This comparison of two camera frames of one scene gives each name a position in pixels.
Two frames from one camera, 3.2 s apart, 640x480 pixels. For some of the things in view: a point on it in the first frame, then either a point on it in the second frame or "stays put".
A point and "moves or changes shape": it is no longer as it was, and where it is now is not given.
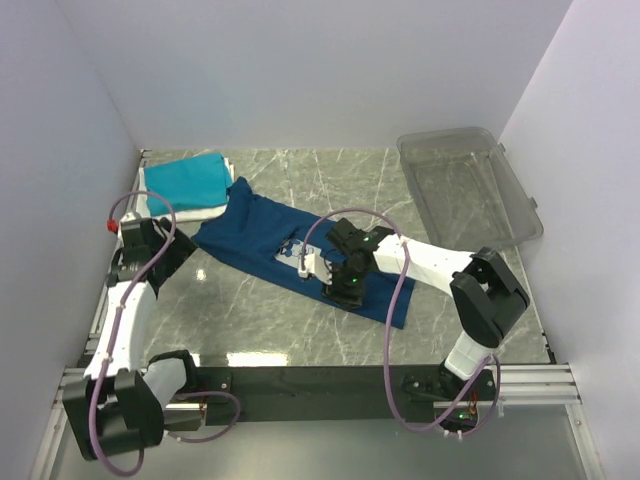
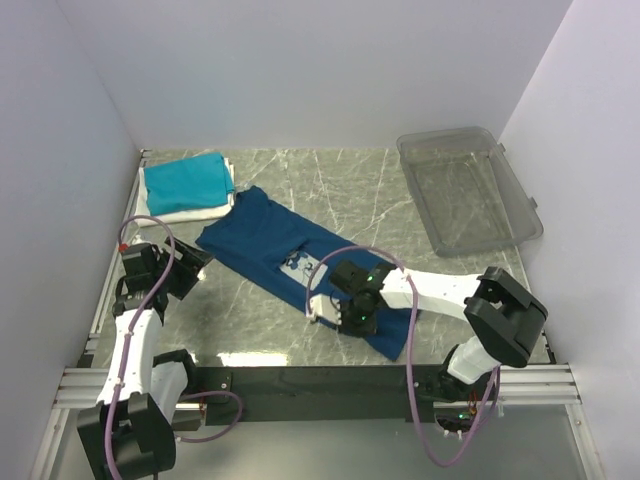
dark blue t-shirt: (267, 237) moves or changes shape
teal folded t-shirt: (195, 182) stays put
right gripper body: (348, 284) to (356, 318)
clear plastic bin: (467, 190) stays put
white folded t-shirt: (185, 214) stays put
